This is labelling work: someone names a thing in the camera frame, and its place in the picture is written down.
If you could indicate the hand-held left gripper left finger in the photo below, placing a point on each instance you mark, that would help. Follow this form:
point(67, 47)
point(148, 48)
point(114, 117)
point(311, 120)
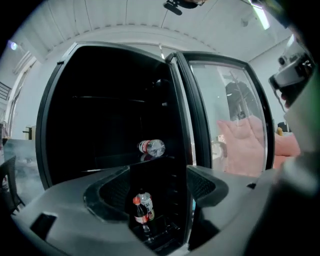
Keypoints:
point(70, 240)

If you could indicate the white ceiling tube light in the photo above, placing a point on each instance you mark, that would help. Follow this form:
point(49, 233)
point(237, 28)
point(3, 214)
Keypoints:
point(262, 18)

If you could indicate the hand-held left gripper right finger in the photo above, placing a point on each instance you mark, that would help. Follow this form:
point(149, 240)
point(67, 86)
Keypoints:
point(237, 205)

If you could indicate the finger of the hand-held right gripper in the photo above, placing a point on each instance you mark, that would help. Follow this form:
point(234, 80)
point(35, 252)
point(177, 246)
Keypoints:
point(287, 76)

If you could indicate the cardboard box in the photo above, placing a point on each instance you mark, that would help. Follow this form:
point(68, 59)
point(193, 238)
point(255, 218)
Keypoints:
point(29, 132)

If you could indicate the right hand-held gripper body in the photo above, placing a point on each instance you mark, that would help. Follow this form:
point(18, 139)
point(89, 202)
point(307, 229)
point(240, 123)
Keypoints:
point(300, 56)

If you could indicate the round spot lamp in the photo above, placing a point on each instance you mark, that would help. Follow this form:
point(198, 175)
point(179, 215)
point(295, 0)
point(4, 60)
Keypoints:
point(12, 45)

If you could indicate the black display fridge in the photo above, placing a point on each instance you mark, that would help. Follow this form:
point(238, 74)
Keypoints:
point(100, 120)

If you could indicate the pink quilted blanket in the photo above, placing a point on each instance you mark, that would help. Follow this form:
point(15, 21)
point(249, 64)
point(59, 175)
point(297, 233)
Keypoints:
point(287, 150)

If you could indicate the clear water bottle red label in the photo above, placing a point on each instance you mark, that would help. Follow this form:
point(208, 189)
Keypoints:
point(152, 147)

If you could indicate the black head camera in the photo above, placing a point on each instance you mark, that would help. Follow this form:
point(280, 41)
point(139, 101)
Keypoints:
point(172, 7)

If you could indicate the person's head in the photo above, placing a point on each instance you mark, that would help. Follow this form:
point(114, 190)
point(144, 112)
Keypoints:
point(193, 3)

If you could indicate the black balcony railing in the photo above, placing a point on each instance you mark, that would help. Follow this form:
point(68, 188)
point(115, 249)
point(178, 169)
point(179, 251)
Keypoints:
point(5, 91)

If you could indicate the cola bottle red cap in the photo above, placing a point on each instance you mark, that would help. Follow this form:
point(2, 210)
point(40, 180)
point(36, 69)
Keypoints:
point(141, 215)

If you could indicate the grey metal panel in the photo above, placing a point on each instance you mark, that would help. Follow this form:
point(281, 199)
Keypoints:
point(22, 155)

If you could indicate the glass fridge door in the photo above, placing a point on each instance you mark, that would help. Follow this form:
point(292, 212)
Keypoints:
point(197, 112)

